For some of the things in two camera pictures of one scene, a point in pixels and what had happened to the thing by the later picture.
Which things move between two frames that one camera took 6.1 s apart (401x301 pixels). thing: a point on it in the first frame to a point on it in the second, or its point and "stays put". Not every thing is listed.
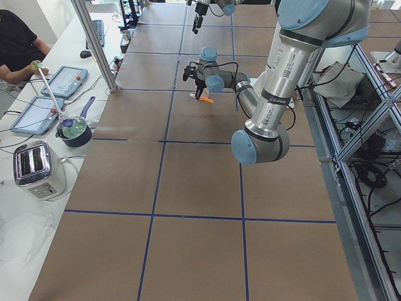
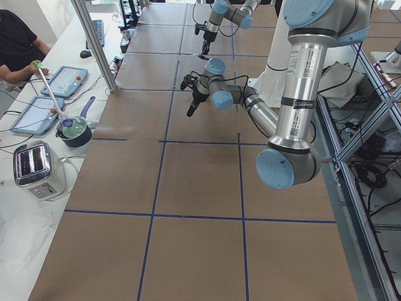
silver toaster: x=38 y=168 stays put
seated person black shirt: x=19 y=47 stays put
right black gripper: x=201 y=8 to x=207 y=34
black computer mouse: x=85 y=54 stays put
